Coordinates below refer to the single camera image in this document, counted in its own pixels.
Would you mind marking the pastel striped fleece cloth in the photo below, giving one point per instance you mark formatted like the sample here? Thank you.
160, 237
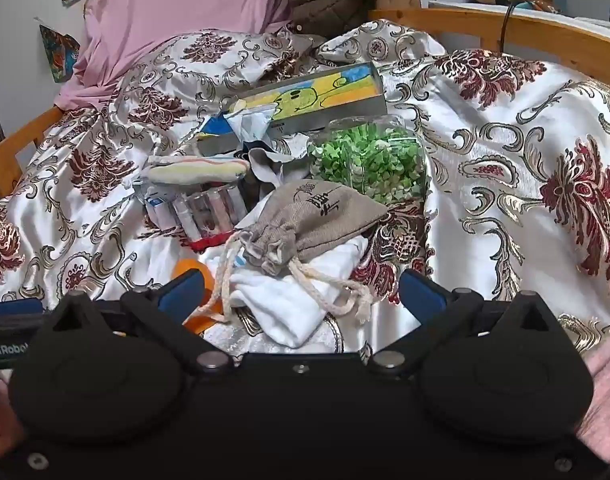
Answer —
200, 170

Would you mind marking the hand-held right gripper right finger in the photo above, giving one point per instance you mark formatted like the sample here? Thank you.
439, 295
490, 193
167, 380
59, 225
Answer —
422, 296

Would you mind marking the clear pack of small bottles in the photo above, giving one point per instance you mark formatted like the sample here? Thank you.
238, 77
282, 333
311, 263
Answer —
205, 210

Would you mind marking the floral satin blanket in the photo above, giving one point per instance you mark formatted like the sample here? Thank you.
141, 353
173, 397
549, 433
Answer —
485, 135

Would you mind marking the white terry towel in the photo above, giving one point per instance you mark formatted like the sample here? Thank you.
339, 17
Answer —
265, 342

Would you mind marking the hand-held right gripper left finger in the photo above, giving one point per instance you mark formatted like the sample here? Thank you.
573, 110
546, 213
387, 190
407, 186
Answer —
182, 291

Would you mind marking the wooden bed frame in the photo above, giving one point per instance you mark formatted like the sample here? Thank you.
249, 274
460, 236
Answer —
560, 40

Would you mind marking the colourful paper kite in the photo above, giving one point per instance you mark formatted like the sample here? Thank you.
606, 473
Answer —
60, 55

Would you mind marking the white teal printed cloth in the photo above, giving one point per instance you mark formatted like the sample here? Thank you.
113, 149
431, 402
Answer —
250, 122

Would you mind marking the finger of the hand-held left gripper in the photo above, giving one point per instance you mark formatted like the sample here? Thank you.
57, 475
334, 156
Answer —
12, 306

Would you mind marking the white knit cloth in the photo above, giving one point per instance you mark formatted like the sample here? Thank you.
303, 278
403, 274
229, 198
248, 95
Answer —
285, 300

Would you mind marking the orange round thing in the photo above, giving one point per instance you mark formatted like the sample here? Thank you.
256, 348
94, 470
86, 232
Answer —
210, 282

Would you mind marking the bag of green paper hearts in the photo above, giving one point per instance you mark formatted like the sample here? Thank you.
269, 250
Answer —
370, 160

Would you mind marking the pink fleece clothing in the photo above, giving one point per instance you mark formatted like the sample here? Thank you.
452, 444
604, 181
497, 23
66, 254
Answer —
607, 385

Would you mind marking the grey white sock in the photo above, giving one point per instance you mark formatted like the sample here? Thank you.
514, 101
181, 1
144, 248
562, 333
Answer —
267, 165

